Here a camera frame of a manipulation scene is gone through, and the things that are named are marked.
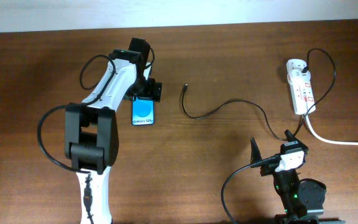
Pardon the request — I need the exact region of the black USB charging cable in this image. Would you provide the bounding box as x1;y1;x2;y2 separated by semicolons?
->
181;48;337;142

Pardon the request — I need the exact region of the white power strip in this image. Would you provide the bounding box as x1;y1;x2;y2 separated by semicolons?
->
286;58;316;115

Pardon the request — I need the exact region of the white USB charger plug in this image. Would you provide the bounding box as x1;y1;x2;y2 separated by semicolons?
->
291;66;311;81

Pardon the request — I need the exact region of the blue Samsung smartphone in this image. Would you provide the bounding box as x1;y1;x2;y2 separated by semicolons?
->
132;98;155;126

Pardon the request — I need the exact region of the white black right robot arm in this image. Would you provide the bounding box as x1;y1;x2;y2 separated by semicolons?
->
250;130;326;223

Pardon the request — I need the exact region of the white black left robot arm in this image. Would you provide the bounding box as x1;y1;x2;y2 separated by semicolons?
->
65;37;162;223

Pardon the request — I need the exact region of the white power strip cord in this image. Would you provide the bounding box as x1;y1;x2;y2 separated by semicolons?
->
303;113;358;148

